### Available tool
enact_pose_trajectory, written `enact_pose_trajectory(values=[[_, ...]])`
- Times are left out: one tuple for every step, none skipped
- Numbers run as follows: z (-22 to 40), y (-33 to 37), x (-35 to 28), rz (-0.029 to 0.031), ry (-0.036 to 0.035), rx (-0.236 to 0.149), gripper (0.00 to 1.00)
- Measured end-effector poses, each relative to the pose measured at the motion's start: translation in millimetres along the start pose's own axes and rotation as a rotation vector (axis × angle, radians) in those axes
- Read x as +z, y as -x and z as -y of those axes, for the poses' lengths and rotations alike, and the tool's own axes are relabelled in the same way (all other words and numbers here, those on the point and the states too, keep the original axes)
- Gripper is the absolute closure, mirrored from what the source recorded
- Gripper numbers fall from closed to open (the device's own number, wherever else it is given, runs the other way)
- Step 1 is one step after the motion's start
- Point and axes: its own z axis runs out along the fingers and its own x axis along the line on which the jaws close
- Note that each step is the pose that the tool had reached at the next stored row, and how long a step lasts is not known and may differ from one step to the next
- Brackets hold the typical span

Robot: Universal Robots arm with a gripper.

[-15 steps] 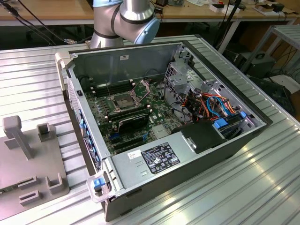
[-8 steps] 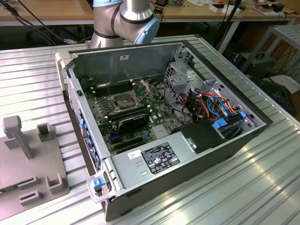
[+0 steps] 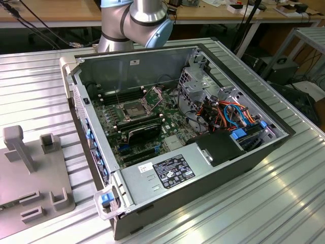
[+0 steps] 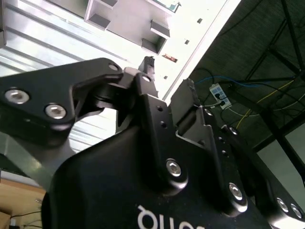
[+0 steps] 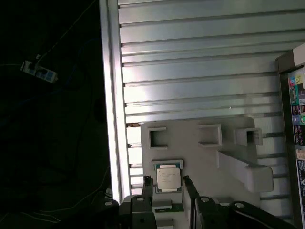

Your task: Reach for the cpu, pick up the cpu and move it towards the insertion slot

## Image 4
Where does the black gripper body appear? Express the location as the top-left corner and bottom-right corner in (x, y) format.
(41, 125), (274, 229)

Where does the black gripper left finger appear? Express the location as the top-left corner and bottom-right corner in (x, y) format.
(0, 56), (189, 197)

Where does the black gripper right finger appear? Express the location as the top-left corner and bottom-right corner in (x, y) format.
(170, 78), (305, 223)

